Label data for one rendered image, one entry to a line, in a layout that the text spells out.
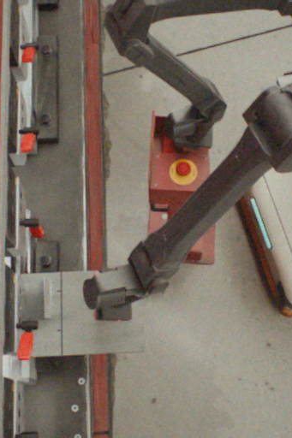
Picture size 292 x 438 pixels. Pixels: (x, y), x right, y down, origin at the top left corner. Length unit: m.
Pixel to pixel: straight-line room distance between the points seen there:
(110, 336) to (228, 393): 1.06
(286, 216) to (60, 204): 0.91
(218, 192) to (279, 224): 1.25
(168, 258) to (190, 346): 1.32
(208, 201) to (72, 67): 0.85
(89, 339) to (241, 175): 0.58
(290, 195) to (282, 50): 0.80
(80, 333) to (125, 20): 0.65
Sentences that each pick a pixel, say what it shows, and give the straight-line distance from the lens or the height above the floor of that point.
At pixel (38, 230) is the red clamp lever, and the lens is 1.36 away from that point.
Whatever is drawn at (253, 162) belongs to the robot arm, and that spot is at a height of 1.51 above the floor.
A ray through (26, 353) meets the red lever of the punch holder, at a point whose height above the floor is 1.23.
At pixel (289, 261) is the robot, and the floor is 0.28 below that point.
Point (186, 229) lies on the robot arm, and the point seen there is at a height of 1.37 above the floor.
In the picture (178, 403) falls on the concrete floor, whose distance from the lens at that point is 2.41.
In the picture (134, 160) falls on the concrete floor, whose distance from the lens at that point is 2.62.
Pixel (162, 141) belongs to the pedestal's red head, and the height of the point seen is 0.74.
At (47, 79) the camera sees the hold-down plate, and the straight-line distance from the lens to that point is 1.76.
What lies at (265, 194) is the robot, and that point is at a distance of 2.30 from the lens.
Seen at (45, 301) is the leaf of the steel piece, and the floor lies 1.07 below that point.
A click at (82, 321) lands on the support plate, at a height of 1.00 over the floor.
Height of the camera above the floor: 2.41
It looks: 72 degrees down
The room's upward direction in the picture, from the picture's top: 4 degrees counter-clockwise
